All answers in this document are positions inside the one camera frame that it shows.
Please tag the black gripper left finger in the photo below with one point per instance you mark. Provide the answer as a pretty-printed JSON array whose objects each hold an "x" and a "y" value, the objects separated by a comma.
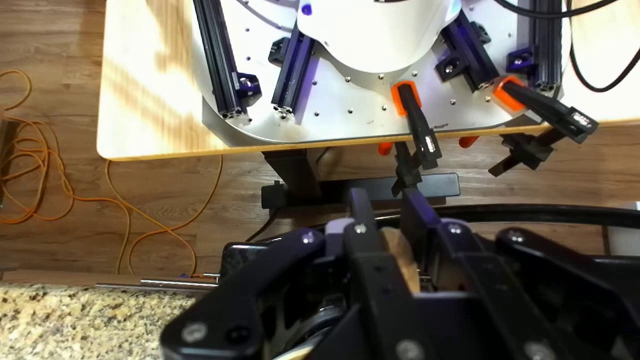
[{"x": 341, "y": 292}]

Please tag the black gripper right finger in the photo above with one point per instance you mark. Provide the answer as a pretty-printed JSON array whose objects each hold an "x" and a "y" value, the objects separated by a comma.
[{"x": 542, "y": 299}]

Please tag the wooden cooking spoon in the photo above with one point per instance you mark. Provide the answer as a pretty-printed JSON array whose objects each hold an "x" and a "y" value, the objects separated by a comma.
[{"x": 404, "y": 259}]

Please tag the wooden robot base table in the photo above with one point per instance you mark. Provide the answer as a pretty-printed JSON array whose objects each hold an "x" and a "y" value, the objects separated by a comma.
[{"x": 156, "y": 98}]

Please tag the orange black clamp left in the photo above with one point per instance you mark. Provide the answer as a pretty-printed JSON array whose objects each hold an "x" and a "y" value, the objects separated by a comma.
[{"x": 408, "y": 165}]

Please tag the orange black clamp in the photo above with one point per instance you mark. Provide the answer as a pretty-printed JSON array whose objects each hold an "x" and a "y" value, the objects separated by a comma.
[
  {"x": 408, "y": 165},
  {"x": 532, "y": 151}
]

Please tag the orange black clamp right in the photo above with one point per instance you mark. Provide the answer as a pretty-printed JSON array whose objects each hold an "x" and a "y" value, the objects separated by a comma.
[{"x": 532, "y": 151}]

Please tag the silver robot mounting plate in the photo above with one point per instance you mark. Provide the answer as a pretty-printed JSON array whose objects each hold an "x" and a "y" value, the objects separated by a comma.
[{"x": 455, "y": 52}]

